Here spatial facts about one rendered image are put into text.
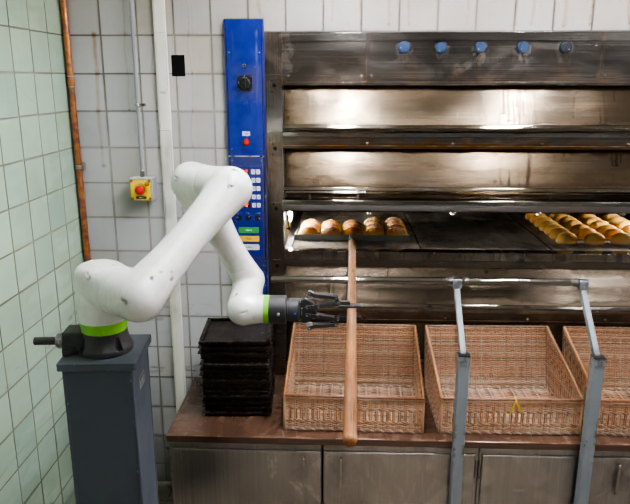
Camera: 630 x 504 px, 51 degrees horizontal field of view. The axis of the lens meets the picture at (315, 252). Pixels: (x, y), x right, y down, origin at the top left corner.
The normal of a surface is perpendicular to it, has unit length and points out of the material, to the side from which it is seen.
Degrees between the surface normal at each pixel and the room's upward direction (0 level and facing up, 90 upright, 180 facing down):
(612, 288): 70
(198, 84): 90
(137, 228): 90
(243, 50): 90
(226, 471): 90
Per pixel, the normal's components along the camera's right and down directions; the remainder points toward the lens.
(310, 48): -0.04, 0.25
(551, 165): -0.04, -0.09
